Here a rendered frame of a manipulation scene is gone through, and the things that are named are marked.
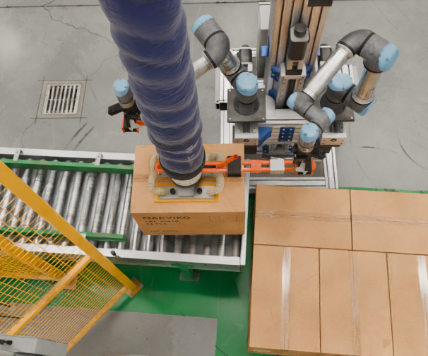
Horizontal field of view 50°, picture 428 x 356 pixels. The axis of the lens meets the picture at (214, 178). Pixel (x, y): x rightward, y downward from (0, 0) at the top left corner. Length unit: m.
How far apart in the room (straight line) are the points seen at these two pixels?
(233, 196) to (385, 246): 1.06
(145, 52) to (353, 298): 1.98
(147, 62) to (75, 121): 2.66
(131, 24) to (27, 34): 3.51
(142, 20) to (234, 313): 2.41
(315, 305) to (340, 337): 0.22
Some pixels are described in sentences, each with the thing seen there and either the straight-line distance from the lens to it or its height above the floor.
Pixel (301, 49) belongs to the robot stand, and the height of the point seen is 1.46.
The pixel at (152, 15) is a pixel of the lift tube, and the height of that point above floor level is 2.36.
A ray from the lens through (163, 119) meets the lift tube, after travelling 1.71.
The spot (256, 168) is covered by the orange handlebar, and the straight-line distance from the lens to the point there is 2.30.
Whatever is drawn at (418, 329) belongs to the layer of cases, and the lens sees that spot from 2.95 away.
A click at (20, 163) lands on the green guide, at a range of 3.27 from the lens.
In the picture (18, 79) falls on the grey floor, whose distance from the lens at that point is 4.50.
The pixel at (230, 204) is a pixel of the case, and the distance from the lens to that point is 2.38.
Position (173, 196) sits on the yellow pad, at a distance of 2.39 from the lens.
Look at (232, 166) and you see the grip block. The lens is 2.30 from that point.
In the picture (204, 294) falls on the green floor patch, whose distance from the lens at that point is 3.35.
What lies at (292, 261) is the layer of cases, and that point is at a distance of 2.85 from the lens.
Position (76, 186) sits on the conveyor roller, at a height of 0.55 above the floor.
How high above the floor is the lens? 3.30
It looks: 66 degrees down
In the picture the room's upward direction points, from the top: 6 degrees counter-clockwise
